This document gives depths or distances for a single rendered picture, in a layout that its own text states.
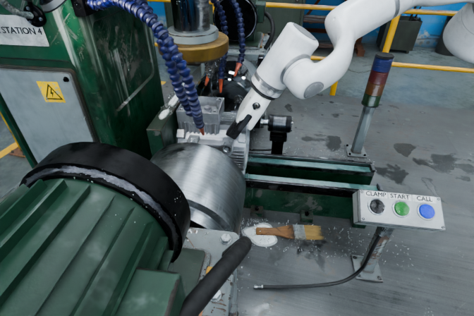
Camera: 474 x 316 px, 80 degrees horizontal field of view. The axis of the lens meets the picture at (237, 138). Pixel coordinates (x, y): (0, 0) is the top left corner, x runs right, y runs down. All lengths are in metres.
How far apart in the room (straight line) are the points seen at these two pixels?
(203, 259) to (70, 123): 0.51
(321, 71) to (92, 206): 0.48
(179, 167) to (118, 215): 0.31
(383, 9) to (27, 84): 0.81
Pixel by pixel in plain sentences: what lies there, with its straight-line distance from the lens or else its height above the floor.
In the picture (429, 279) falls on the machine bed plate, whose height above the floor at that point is 0.80.
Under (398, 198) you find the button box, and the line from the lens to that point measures 0.71.
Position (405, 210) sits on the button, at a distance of 0.71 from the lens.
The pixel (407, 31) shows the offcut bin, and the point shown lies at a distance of 5.50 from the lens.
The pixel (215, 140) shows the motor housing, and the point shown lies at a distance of 0.81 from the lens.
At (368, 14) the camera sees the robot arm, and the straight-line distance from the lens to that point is 0.72.
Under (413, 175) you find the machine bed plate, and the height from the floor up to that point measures 0.80.
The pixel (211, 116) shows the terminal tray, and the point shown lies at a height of 1.13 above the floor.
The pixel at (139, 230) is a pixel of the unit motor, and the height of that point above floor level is 1.32.
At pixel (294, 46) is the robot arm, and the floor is 1.35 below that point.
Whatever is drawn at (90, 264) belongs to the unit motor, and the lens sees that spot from 0.26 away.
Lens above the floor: 1.53
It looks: 35 degrees down
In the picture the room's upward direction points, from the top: straight up
